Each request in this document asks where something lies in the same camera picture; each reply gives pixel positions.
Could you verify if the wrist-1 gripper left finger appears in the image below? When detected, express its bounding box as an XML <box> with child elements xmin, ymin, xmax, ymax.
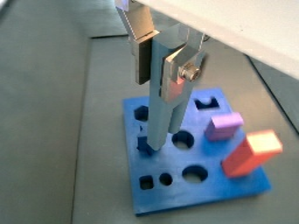
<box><xmin>115</xmin><ymin>0</ymin><xmax>159</xmax><ymax>85</ymax></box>

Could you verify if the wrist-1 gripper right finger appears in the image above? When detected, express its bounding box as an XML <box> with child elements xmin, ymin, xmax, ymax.
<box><xmin>162</xmin><ymin>26</ymin><xmax>205</xmax><ymax>102</ymax></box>

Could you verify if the light blue square-circle object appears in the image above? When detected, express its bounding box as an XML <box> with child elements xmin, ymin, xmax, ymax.
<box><xmin>147</xmin><ymin>24</ymin><xmax>194</xmax><ymax>151</ymax></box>

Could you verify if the blue foam peg board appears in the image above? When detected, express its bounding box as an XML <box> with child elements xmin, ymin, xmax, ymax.
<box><xmin>123</xmin><ymin>88</ymin><xmax>272</xmax><ymax>215</ymax></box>

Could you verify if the purple block peg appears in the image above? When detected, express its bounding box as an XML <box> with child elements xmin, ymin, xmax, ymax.
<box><xmin>205</xmin><ymin>112</ymin><xmax>245</xmax><ymax>141</ymax></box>

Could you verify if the red tall block peg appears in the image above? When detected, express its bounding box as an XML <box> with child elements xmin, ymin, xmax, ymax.
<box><xmin>222</xmin><ymin>129</ymin><xmax>284</xmax><ymax>178</ymax></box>

